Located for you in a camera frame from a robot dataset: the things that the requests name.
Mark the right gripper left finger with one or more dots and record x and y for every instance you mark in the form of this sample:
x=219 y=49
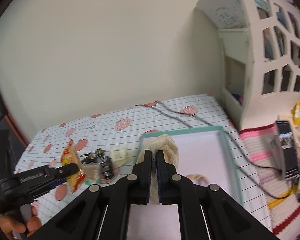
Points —
x=141 y=186

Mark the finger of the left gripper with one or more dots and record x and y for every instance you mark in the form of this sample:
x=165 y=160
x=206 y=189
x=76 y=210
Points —
x=65 y=170

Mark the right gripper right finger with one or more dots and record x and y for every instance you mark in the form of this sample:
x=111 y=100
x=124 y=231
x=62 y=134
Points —
x=165 y=171

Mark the red yellow snack packet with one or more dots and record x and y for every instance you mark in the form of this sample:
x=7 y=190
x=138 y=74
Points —
x=71 y=160

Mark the cream hair claw clip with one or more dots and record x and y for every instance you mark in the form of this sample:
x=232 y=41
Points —
x=119 y=156

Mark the black toy car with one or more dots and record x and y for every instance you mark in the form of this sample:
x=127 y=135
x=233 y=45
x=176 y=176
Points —
x=106 y=168

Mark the black gold action figure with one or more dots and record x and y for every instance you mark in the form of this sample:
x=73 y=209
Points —
x=92 y=157

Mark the person's left hand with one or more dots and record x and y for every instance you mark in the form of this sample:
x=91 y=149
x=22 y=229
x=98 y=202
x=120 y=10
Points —
x=9 y=224

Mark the green rimmed white tray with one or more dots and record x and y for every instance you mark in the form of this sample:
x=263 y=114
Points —
x=204 y=151

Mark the pomegranate grid tablecloth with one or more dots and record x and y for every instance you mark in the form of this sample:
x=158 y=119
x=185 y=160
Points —
x=129 y=128

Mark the white phone stand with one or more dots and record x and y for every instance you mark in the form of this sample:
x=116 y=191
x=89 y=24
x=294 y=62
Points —
x=277 y=153

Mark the black smartphone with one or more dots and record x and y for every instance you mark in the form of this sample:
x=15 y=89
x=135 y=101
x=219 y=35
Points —
x=287 y=149

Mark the pink white crochet mat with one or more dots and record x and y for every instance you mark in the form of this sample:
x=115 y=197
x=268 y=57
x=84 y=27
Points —
x=282 y=215

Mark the yellow orange snack bag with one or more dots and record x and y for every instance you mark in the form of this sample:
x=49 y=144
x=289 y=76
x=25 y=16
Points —
x=296 y=114

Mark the white cutout desk shelf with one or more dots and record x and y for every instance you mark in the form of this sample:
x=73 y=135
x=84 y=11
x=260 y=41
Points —
x=260 y=42

